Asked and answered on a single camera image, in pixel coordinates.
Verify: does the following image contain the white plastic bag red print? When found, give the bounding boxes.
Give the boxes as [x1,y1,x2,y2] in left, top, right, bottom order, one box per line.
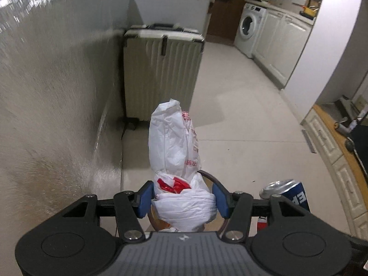
[148,98,219,233]

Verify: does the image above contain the crushed blue soda can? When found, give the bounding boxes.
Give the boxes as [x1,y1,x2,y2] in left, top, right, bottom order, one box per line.
[259,179,310,211]

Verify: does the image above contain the red cigarette pack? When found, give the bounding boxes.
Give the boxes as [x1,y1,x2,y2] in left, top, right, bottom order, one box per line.
[256,216,267,232]

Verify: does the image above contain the yellow trash bin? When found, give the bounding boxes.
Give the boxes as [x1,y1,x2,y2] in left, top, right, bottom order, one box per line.
[148,170,226,232]

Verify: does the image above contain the low white wood-top cabinet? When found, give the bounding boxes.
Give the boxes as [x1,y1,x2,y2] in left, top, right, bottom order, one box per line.
[302,105,367,240]

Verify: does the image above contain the cream ribbed suitcase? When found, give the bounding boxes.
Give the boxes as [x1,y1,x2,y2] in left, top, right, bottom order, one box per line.
[123,24,205,126]

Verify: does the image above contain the white kitchen cabinets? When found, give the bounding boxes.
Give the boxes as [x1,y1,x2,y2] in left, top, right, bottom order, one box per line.
[253,9,312,89]

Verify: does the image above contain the white washing machine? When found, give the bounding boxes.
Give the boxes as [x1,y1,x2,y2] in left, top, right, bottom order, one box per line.
[234,3,266,59]

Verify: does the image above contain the brown entrance door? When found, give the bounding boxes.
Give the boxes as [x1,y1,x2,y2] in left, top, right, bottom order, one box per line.
[206,0,245,45]

